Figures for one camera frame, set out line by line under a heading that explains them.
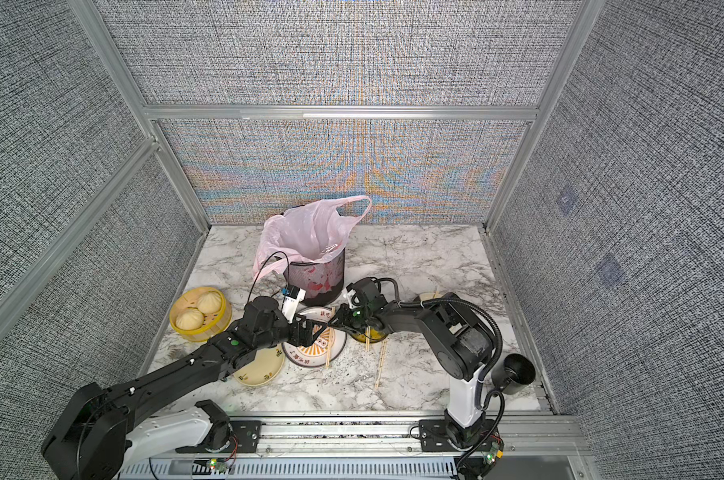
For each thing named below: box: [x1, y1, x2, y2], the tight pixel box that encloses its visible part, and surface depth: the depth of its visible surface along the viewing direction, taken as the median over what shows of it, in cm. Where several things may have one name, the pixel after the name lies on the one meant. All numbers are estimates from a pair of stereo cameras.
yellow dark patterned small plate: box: [351, 327, 388, 343], surface depth 91 cm
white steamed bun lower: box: [175, 307, 204, 330], surface depth 90 cm
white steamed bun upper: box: [196, 290, 221, 315], surface depth 92 cm
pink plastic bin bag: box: [253, 196, 372, 281], surface depth 88 cm
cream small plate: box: [234, 345, 285, 387], surface depth 85 cm
